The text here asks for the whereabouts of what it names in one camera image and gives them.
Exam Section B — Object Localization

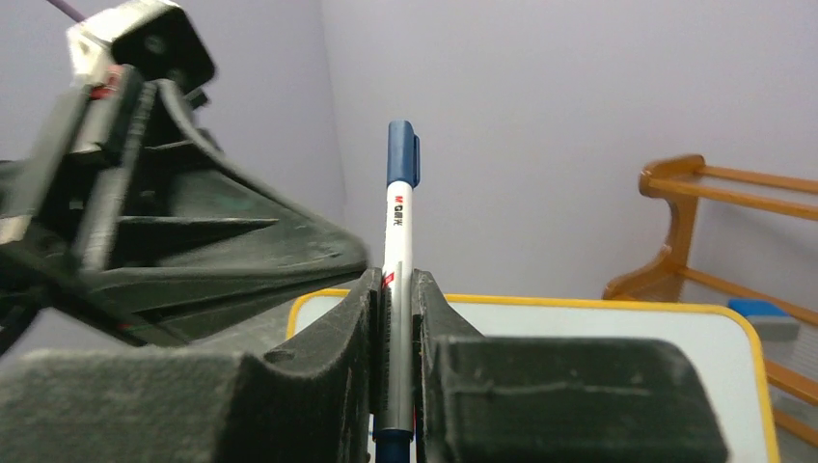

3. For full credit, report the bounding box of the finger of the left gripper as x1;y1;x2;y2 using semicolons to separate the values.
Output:
38;271;358;346

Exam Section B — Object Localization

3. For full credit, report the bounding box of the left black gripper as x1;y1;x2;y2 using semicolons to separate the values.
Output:
1;66;368;300

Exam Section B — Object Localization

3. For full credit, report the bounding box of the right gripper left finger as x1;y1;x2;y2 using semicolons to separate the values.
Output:
1;269;381;462

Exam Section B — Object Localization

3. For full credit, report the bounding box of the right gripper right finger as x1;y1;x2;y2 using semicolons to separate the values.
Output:
411;270;729;462

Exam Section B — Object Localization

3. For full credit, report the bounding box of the white blue marker pen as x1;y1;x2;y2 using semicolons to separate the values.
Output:
370;178;416;463

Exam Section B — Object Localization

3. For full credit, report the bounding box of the blue marker cap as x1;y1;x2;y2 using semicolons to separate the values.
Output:
386;120;421;188

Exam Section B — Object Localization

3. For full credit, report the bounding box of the yellow framed whiteboard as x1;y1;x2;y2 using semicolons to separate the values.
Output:
286;288;782;463

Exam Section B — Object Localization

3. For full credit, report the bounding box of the blue whiteboard eraser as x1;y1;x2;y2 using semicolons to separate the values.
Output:
727;298;801;342

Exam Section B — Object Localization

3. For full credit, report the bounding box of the orange wooden rack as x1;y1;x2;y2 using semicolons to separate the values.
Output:
604;154;817;462

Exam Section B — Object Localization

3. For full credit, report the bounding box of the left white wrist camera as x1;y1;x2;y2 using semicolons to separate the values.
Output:
67;1;216;94

